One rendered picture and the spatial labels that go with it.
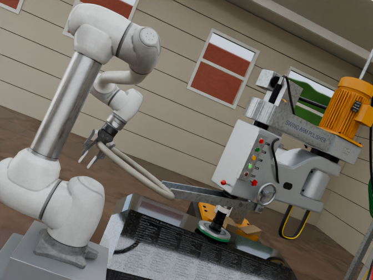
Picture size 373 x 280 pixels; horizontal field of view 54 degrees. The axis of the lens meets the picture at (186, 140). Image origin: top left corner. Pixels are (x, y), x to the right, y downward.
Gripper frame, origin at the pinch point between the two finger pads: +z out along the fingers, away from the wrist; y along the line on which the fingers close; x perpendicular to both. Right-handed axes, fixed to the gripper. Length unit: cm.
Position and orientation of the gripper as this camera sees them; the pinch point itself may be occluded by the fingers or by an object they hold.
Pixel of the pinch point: (87, 159)
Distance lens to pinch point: 184.7
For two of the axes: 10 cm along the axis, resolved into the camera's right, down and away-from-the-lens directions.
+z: -6.0, 8.0, -0.6
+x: -3.0, -1.5, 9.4
